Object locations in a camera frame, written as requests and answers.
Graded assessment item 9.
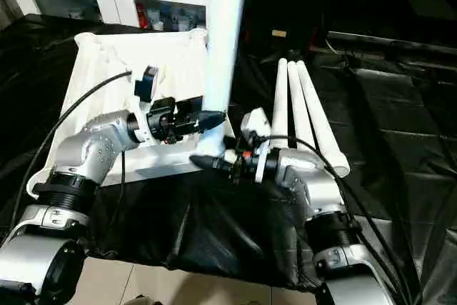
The white plastic table leg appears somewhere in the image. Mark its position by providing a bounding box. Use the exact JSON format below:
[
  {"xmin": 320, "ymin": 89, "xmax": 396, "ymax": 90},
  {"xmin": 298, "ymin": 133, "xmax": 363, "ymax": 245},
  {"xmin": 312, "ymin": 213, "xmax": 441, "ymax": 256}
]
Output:
[
  {"xmin": 287, "ymin": 60, "xmax": 319, "ymax": 153},
  {"xmin": 194, "ymin": 0, "xmax": 256, "ymax": 156},
  {"xmin": 269, "ymin": 57, "xmax": 289, "ymax": 149},
  {"xmin": 296, "ymin": 60, "xmax": 351, "ymax": 178}
]

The white plastic table top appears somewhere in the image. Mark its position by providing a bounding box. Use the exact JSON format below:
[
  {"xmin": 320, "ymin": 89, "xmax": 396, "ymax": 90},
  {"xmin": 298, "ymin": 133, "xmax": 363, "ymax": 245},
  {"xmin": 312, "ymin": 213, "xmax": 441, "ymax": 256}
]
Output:
[{"xmin": 26, "ymin": 29, "xmax": 237, "ymax": 201}]

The black plastic mat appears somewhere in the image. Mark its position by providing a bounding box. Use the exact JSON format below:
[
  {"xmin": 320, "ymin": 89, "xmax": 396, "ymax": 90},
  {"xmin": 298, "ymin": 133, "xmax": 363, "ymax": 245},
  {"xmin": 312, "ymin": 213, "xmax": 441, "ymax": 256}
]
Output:
[{"xmin": 0, "ymin": 14, "xmax": 457, "ymax": 294}]

